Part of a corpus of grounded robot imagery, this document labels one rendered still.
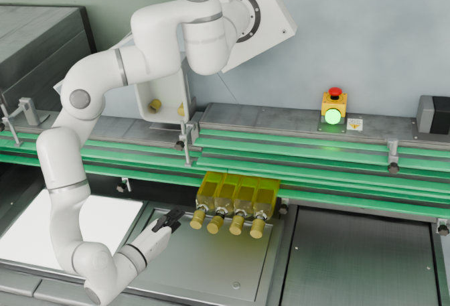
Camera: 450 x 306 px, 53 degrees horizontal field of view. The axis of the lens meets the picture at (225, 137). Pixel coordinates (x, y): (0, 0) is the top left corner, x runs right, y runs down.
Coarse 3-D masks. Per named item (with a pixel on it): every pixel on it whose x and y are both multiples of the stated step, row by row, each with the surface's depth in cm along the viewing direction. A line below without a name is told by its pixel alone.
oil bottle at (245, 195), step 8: (248, 176) 138; (240, 184) 135; (248, 184) 135; (256, 184) 135; (240, 192) 132; (248, 192) 132; (240, 200) 130; (248, 200) 129; (240, 208) 128; (248, 208) 128; (248, 216) 130
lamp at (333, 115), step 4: (332, 108) 131; (336, 108) 131; (328, 112) 131; (332, 112) 130; (336, 112) 130; (340, 112) 132; (328, 116) 131; (332, 116) 130; (336, 116) 130; (340, 116) 132; (328, 120) 131; (332, 120) 131; (336, 120) 131
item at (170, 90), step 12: (180, 72) 137; (144, 84) 148; (156, 84) 151; (168, 84) 149; (180, 84) 139; (144, 96) 150; (156, 96) 154; (168, 96) 152; (180, 96) 151; (144, 108) 151; (168, 108) 154; (156, 120) 150; (168, 120) 149; (180, 120) 149
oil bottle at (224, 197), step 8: (224, 176) 139; (232, 176) 139; (240, 176) 139; (224, 184) 136; (232, 184) 136; (216, 192) 134; (224, 192) 133; (232, 192) 133; (216, 200) 131; (224, 200) 130; (232, 200) 131; (216, 208) 131; (224, 208) 130; (232, 208) 132
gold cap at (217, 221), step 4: (216, 216) 127; (212, 220) 125; (216, 220) 125; (220, 220) 126; (208, 224) 124; (212, 224) 123; (216, 224) 124; (220, 224) 125; (208, 228) 124; (212, 228) 124; (216, 228) 123; (212, 232) 124; (216, 232) 124
